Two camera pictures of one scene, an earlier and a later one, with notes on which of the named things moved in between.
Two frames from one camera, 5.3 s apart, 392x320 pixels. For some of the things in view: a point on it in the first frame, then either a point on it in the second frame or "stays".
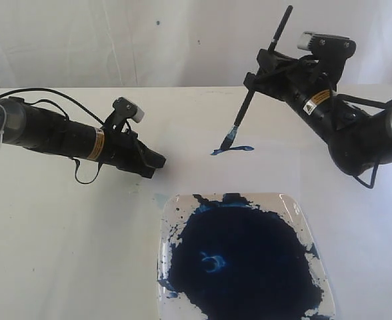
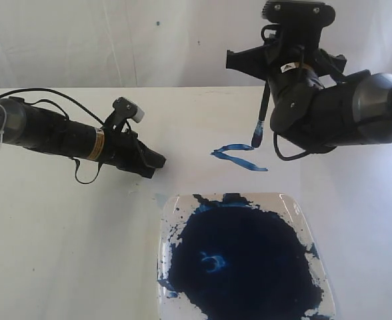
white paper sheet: (258, 161) stays
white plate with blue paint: (239, 256) stays
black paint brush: (227, 143) to (258, 133)
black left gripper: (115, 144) stays
